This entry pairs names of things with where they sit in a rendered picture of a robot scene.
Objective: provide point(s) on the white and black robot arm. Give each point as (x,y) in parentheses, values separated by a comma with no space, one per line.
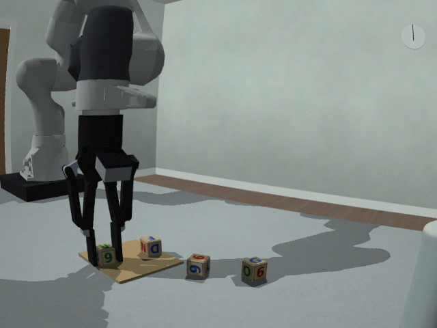
(109,62)

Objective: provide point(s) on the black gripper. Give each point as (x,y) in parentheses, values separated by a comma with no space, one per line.
(98,132)

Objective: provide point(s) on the tan flat mat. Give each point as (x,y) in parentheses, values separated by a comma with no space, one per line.
(136,264)

